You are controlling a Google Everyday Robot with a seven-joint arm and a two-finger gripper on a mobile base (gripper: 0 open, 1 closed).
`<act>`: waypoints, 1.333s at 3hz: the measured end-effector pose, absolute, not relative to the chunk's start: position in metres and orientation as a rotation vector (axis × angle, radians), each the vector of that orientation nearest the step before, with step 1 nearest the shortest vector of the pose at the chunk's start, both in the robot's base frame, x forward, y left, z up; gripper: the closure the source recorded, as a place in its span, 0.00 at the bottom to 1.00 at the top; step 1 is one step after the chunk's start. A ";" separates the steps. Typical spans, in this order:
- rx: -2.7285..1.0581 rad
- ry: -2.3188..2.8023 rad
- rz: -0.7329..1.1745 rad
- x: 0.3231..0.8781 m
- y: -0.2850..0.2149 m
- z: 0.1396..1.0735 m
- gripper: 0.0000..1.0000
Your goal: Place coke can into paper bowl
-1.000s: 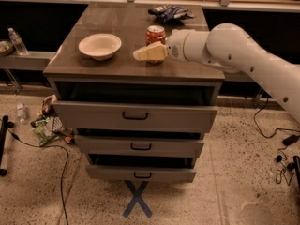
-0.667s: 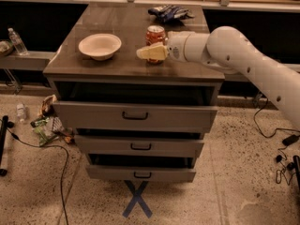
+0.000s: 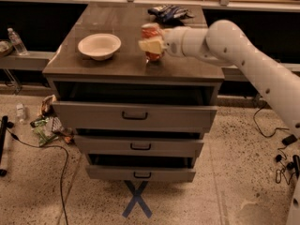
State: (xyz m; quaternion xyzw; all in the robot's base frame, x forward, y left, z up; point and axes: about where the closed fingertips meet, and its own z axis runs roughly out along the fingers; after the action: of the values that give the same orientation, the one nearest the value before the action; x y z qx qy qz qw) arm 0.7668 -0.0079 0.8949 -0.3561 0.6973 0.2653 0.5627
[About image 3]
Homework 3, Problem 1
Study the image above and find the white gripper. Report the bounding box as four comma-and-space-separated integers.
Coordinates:
138, 26, 189, 56

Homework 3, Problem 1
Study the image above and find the red coke can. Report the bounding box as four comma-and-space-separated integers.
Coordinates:
139, 22, 164, 61

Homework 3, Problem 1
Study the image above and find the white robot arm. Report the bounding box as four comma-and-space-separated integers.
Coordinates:
139, 20, 300, 139

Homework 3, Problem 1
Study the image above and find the white paper bowl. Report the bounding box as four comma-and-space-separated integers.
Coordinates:
78, 34, 121, 61

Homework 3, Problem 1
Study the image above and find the bowl on left ledge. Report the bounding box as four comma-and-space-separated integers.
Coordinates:
0, 40, 13, 57

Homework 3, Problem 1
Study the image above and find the blue chip bag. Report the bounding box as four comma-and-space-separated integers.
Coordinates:
147, 5, 195, 23

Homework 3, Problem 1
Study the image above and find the grey drawer cabinet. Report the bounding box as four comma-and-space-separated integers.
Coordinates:
43, 3, 224, 169

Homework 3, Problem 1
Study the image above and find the top grey drawer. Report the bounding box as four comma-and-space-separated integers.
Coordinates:
53, 101, 217, 132

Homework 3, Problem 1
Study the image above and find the grey drawer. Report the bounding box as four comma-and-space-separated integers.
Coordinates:
86, 165, 196, 182
75, 135, 203, 158
53, 101, 217, 132

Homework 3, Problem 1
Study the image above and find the middle grey drawer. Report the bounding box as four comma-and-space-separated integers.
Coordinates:
75, 135, 203, 158

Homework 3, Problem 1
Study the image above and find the brown snack bag on floor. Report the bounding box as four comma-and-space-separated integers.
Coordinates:
39, 95, 57, 116

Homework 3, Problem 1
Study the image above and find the green snack bag on floor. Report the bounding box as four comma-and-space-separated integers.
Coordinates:
30, 116, 63, 146

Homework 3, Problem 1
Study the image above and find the bottom grey drawer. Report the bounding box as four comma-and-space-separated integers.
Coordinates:
86, 165, 196, 182

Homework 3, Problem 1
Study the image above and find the clear water bottle on ledge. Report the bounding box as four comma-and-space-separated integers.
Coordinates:
7, 28, 28, 55

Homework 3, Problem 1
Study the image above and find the blue tape cross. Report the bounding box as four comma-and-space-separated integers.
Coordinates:
122, 180, 153, 218

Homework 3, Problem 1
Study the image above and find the small water bottle on floor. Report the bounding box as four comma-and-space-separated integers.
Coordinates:
16, 103, 26, 124

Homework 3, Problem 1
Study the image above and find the black stand left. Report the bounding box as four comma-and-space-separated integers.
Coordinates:
0, 115, 14, 177

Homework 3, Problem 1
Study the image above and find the black floor cable left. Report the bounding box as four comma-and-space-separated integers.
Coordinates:
0, 118, 70, 225

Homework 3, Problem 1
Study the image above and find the black power adapter cable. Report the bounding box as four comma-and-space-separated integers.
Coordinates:
252, 101, 300, 186

